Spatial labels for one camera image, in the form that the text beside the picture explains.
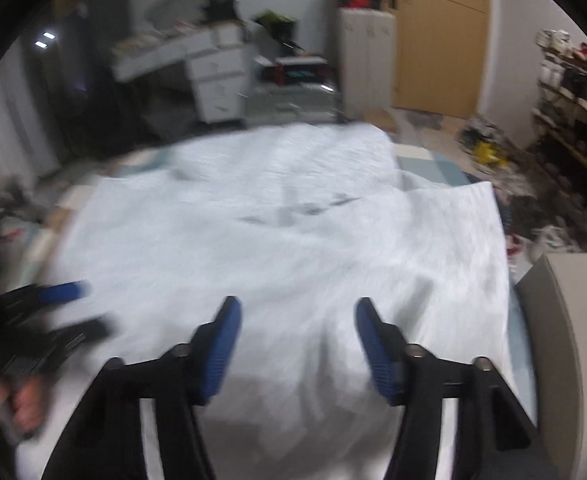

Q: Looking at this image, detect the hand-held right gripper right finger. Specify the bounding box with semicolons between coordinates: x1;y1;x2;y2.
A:
355;297;559;480

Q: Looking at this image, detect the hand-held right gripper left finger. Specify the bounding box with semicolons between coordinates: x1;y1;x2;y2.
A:
40;296;244;480

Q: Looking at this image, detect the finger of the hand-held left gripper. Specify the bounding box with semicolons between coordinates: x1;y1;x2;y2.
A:
0;281;91;311
38;317;116;356

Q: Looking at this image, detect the light grey sweatshirt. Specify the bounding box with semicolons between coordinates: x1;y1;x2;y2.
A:
16;122;541;480

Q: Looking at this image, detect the person's left hand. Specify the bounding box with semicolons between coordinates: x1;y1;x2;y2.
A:
0;367;46;446

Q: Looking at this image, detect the beige box furniture corner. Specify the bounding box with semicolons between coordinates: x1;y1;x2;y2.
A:
516;255;587;480

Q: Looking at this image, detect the dark glass cabinet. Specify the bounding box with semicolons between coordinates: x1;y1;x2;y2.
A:
20;10;99;161

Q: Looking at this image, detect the yellow floor item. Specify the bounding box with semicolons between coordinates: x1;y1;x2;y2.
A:
473;142;507;166

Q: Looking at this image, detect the grey fridge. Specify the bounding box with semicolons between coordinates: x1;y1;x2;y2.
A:
80;0;139;141

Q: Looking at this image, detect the silver suitcase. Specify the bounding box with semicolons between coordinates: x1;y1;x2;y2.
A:
246;82;344;126

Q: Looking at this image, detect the white dressing desk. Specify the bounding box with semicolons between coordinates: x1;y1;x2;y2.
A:
110;22;254;123

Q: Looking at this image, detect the white small cabinet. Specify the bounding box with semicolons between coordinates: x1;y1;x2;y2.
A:
336;7;399;118

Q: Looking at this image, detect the red and black box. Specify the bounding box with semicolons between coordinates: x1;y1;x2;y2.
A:
273;56;327;86

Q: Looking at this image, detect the wooden shoe rack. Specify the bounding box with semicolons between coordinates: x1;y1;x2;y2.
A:
531;30;587;241

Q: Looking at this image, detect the wooden door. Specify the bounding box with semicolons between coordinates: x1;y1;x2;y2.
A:
388;0;491;121

